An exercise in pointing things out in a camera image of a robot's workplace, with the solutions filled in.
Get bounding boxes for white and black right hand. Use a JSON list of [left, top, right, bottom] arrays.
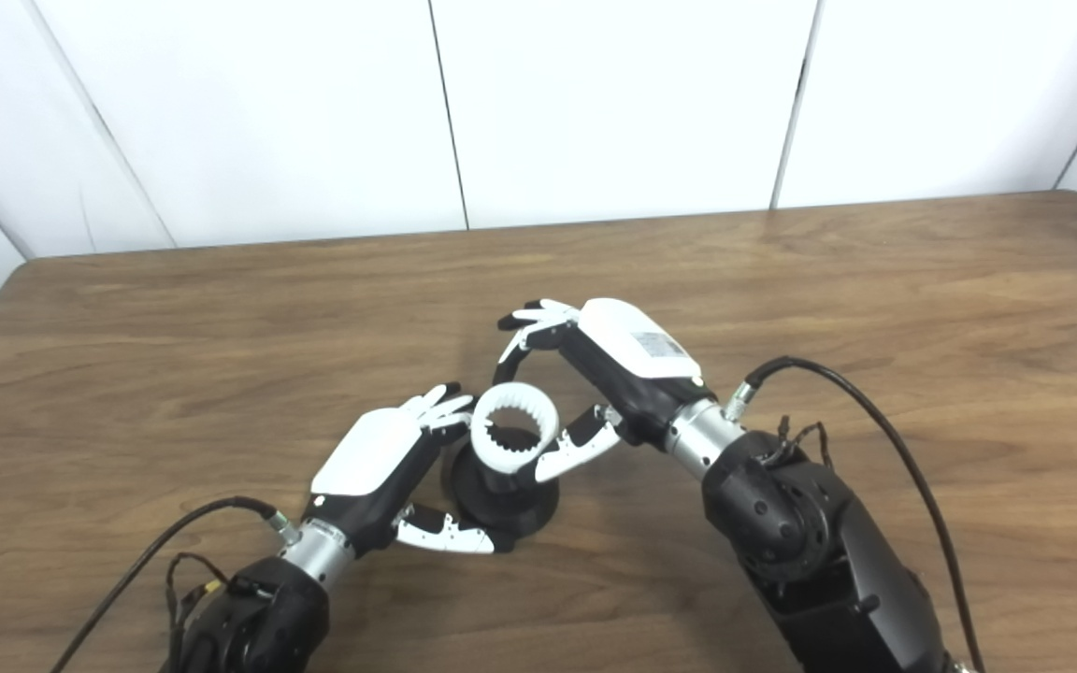
[[494, 298, 717, 484]]

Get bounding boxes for white and black left hand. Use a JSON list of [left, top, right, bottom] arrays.
[[303, 381, 513, 555]]

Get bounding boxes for white plastic ring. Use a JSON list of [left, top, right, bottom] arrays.
[[470, 381, 560, 471]]

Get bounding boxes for round black flanged part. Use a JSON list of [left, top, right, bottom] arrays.
[[445, 425, 560, 538]]

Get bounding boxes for thin right arm wires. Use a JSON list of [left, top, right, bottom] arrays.
[[763, 416, 834, 468]]

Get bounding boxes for thin arm wires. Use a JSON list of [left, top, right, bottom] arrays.
[[763, 416, 834, 468], [165, 551, 226, 646]]

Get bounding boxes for thin left arm wires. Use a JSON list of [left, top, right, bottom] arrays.
[[165, 551, 226, 646]]

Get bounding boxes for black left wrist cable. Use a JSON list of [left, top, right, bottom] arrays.
[[50, 496, 301, 673]]

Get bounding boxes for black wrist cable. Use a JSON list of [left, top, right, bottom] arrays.
[[50, 496, 301, 673], [724, 356, 986, 673]]

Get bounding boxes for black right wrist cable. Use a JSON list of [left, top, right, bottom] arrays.
[[724, 356, 986, 673]]

